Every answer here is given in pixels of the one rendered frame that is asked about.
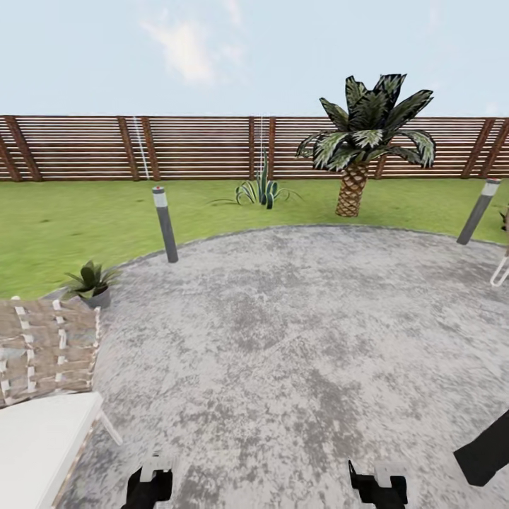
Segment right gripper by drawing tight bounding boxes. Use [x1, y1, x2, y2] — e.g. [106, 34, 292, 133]
[348, 460, 408, 509]

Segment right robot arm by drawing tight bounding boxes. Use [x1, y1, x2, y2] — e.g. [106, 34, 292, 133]
[348, 460, 412, 509]

